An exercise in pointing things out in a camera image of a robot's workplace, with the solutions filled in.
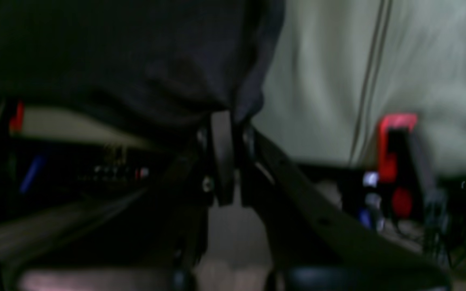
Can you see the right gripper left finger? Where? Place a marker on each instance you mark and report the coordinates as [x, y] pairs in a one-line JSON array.
[[201, 176]]

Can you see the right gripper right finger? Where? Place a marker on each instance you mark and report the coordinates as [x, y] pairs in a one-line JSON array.
[[314, 245]]

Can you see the black t-shirt with colourful print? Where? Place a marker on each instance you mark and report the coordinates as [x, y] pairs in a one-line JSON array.
[[142, 65]]

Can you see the red black clamp left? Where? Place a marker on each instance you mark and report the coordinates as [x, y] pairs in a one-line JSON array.
[[404, 185]]

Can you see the red black clamp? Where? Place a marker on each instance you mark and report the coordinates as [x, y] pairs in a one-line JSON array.
[[404, 185], [11, 116]]

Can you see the light green table cloth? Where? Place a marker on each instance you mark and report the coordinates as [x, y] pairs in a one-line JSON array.
[[338, 67]]

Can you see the red black clamp centre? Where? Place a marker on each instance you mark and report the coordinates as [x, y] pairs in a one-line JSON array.
[[11, 116]]

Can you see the black power strip red switch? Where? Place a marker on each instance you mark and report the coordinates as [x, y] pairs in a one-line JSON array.
[[113, 173]]

